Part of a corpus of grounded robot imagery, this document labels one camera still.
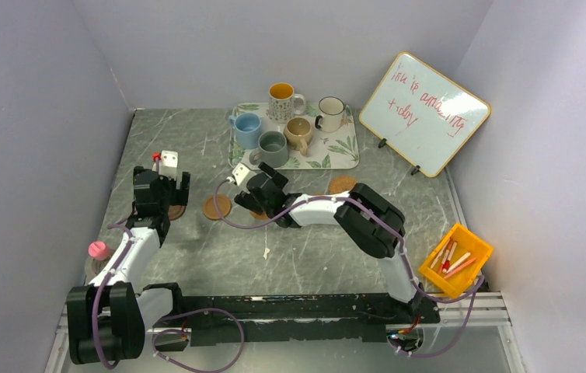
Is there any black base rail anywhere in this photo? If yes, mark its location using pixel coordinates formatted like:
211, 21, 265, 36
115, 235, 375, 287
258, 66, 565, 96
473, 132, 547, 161
154, 293, 440, 347

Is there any yellow plastic bin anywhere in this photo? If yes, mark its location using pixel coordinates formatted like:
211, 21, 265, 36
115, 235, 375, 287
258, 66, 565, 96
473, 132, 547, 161
418, 223, 494, 298

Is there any leaf-patterned white tray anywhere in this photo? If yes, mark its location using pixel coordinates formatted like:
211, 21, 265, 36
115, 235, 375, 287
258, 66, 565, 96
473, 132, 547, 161
228, 103, 360, 170

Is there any grey-green mug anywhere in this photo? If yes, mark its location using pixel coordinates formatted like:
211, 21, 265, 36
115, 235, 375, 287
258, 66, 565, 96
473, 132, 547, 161
249, 131, 289, 168

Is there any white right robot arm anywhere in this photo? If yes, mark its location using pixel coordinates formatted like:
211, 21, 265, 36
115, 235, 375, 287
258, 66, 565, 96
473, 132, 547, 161
226, 162, 422, 322

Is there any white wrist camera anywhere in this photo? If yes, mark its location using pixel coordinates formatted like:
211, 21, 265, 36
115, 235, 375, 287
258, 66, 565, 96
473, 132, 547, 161
228, 162, 256, 191
152, 150, 179, 180

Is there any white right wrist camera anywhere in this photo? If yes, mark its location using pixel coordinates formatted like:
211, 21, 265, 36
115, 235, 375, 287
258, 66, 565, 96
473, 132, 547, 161
228, 162, 256, 191

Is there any yellow-inside patterned mug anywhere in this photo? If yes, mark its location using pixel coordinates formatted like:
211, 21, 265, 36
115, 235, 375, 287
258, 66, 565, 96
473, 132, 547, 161
267, 82, 306, 124

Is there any light blue mug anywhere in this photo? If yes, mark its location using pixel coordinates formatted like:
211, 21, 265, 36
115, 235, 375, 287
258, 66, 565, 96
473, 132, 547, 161
228, 113, 263, 149

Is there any orange marker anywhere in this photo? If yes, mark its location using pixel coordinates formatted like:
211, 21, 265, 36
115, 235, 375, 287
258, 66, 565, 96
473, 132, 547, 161
444, 258, 476, 280

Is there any yellow-framed whiteboard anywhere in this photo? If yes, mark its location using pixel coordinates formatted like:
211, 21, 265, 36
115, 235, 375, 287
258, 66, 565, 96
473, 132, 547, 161
359, 51, 491, 177

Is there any pale marker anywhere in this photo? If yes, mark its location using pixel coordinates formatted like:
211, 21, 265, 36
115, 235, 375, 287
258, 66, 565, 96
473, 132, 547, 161
429, 239, 452, 270

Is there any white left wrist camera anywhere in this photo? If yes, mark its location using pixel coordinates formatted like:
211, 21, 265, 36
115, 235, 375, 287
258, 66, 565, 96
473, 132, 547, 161
152, 150, 179, 180

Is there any pink-capped bottle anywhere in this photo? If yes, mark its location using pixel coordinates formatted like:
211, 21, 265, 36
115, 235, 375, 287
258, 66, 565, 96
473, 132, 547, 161
88, 241, 111, 260

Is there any red-capped white marker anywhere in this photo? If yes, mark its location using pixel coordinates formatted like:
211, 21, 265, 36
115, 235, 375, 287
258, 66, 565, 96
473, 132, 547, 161
440, 241, 457, 274

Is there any beige ceramic mug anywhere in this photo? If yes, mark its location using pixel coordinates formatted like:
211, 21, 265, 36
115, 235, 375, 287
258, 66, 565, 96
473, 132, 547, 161
284, 117, 314, 156

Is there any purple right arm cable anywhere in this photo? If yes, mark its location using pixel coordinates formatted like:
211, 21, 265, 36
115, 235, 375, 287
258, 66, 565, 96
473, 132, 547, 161
212, 177, 486, 359

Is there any white mug black rim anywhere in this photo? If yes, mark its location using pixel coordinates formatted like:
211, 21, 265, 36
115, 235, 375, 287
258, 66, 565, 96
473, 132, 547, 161
315, 96, 346, 133

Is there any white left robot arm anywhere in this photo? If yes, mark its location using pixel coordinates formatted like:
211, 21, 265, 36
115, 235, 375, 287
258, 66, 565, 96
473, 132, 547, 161
65, 166, 190, 369

